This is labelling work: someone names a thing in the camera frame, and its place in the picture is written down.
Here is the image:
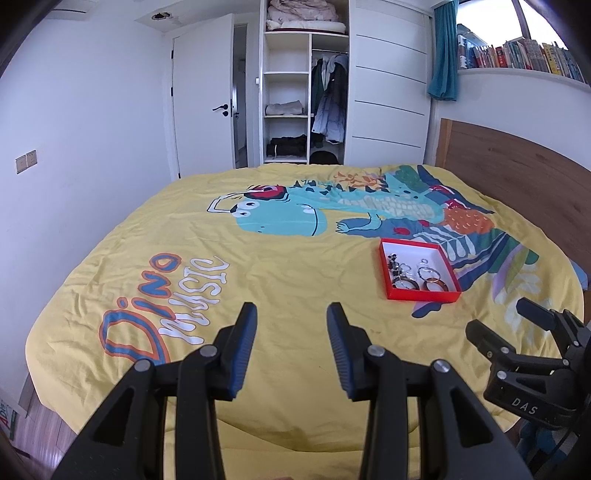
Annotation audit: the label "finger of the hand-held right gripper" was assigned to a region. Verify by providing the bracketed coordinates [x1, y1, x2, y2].
[465, 319, 567, 370]
[516, 298, 587, 345]

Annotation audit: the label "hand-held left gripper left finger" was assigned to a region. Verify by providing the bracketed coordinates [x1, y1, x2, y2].
[51, 302, 258, 480]

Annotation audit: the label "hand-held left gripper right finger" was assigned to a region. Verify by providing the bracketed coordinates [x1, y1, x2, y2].
[326, 302, 534, 480]

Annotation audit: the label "red box with white inside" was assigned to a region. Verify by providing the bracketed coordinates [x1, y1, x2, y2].
[379, 239, 462, 302]

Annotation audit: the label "person's blue clothing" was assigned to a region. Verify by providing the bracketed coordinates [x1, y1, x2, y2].
[517, 422, 591, 480]

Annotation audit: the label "yellow dinosaur printed blanket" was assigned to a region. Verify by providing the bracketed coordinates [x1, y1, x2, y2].
[25, 164, 585, 453]

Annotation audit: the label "wooden headboard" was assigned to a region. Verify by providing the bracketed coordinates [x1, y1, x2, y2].
[436, 117, 591, 301]

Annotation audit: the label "folded black clothes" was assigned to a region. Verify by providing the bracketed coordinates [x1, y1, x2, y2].
[267, 135, 308, 158]

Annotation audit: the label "hanging grey-blue jacket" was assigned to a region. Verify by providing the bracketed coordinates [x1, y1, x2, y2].
[311, 88, 346, 142]

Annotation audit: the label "folded beige clothes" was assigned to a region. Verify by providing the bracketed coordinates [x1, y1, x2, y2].
[265, 100, 305, 116]

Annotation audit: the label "printed cardboard box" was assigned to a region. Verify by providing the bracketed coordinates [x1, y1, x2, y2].
[0, 397, 19, 439]

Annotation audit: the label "row of books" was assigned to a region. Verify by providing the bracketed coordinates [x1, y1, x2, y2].
[457, 32, 587, 84]

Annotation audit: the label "white door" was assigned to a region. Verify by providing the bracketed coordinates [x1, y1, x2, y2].
[172, 13, 236, 181]

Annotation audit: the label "hanging dark green garment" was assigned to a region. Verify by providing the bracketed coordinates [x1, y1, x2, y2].
[310, 56, 327, 116]

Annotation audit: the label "white wardrobe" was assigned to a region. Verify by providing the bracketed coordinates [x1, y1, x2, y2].
[259, 0, 432, 167]

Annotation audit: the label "teal curtain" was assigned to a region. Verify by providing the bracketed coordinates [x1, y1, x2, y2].
[427, 0, 460, 101]

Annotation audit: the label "window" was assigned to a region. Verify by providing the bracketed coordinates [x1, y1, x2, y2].
[455, 0, 568, 47]

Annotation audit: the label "folded white duvet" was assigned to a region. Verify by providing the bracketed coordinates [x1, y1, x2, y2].
[265, 0, 347, 34]

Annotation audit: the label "black cable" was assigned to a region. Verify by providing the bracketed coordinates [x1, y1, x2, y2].
[531, 427, 580, 476]

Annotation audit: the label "wall switch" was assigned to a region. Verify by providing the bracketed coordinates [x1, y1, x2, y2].
[15, 150, 38, 175]

